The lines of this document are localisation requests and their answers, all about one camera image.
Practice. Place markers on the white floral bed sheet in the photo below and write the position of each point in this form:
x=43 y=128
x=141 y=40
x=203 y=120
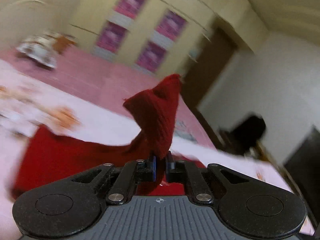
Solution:
x=159 y=209

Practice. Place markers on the cream wardrobe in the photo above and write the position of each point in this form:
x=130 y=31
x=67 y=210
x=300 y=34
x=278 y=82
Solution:
x=89 y=17

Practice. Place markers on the red knitted sweater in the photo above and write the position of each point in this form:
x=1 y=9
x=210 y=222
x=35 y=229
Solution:
x=50 y=157

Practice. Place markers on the upper right purple poster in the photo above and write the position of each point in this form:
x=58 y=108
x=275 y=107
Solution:
x=171 y=25

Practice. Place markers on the lower right purple poster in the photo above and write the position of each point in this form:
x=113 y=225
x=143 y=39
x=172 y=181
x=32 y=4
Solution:
x=151 y=57

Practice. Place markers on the black chair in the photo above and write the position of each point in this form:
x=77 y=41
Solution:
x=244 y=135

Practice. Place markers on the purple poster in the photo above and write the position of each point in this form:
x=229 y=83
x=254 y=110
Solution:
x=151 y=57
x=111 y=37
x=171 y=25
x=129 y=8

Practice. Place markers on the brown wooden door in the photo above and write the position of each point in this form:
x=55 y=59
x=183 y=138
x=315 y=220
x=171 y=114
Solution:
x=207 y=68

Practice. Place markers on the cream headboard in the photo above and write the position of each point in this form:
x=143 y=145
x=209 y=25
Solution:
x=21 y=18

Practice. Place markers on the orange checked pillow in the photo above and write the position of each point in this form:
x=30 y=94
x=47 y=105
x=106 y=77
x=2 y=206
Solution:
x=62 y=43

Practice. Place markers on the lower left purple poster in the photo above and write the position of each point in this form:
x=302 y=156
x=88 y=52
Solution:
x=111 y=37

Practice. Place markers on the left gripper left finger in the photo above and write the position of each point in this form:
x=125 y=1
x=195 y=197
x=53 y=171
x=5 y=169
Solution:
x=74 y=204

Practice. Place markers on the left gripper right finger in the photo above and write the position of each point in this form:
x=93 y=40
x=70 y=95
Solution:
x=248 y=207

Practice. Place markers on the white patterned pillow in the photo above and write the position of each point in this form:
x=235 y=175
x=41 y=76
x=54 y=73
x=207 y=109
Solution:
x=40 y=49

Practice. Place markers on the pink mattress cover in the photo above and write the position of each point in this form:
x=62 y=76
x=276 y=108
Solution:
x=82 y=98

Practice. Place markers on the upper left purple poster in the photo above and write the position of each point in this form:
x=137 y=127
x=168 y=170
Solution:
x=129 y=8

